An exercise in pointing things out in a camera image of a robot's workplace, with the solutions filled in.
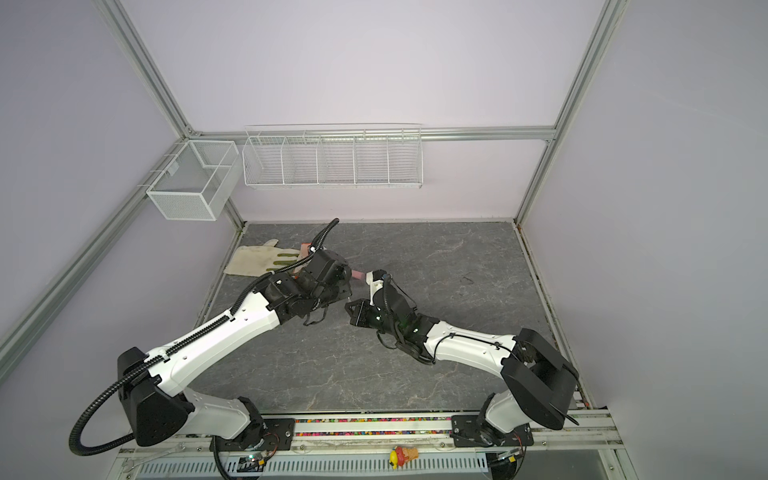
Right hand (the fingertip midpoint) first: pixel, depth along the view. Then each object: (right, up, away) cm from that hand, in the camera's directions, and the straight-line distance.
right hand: (343, 309), depth 77 cm
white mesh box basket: (-52, +39, +22) cm, 68 cm away
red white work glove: (-21, +17, +35) cm, 44 cm away
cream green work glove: (-37, +12, +31) cm, 50 cm away
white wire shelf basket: (-6, +49, +28) cm, 57 cm away
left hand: (+1, +6, -1) cm, 6 cm away
